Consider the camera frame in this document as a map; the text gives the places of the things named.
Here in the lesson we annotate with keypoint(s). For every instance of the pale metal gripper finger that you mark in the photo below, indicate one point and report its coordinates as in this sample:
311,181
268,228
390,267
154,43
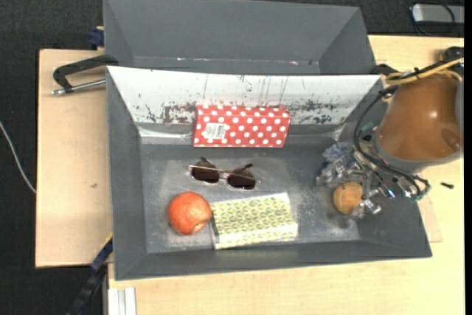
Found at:
367,190
371,208

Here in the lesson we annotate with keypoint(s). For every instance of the tan ball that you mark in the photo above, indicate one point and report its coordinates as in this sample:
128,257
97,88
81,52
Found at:
346,198

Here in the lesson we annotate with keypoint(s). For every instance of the small black screw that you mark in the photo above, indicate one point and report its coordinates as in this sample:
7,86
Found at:
447,185

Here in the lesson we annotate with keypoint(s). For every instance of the green leaf-patterned packet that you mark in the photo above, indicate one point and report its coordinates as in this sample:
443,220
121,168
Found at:
254,220

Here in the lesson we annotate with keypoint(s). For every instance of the dark sunglasses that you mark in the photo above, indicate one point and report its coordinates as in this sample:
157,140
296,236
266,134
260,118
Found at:
239,180

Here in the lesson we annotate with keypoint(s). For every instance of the red white-dotted box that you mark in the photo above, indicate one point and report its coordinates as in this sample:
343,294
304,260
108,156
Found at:
250,127

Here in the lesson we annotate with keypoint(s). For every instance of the orange fruit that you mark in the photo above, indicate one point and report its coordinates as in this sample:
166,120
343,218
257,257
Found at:
187,213

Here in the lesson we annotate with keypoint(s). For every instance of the grey metal bin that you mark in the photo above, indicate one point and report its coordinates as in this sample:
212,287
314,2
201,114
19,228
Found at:
236,29

